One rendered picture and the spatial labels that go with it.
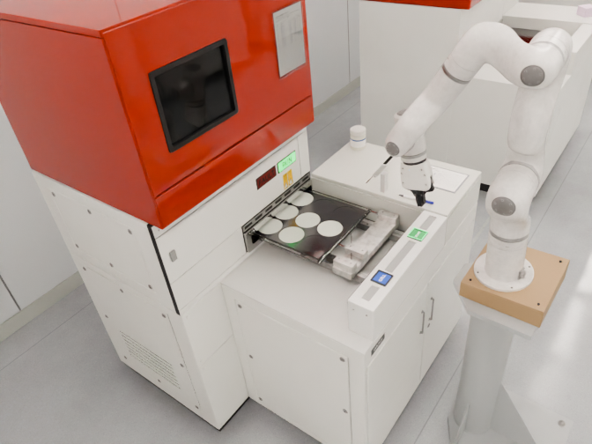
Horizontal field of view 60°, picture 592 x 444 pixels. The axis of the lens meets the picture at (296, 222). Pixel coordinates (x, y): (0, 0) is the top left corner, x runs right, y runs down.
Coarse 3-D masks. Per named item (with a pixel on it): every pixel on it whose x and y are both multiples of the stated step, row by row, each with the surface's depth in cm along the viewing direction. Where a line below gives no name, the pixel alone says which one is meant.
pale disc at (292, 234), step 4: (288, 228) 203; (292, 228) 202; (296, 228) 202; (280, 232) 201; (284, 232) 201; (288, 232) 201; (292, 232) 200; (296, 232) 200; (300, 232) 200; (280, 236) 199; (284, 236) 199; (288, 236) 199; (292, 236) 198; (296, 236) 198; (300, 236) 198; (284, 240) 197; (288, 240) 196; (292, 240) 196; (296, 240) 196
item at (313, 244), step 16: (304, 208) 212; (320, 208) 212; (336, 208) 210; (352, 208) 209; (288, 224) 205; (352, 224) 201; (304, 240) 196; (320, 240) 195; (336, 240) 194; (320, 256) 187
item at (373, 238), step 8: (376, 224) 203; (384, 224) 202; (392, 224) 202; (368, 232) 199; (376, 232) 199; (384, 232) 198; (392, 232) 201; (360, 240) 196; (368, 240) 195; (376, 240) 195; (384, 240) 197; (368, 248) 191; (376, 248) 193; (344, 256) 189; (368, 256) 189; (360, 264) 186; (336, 272) 186; (344, 272) 183; (352, 272) 182
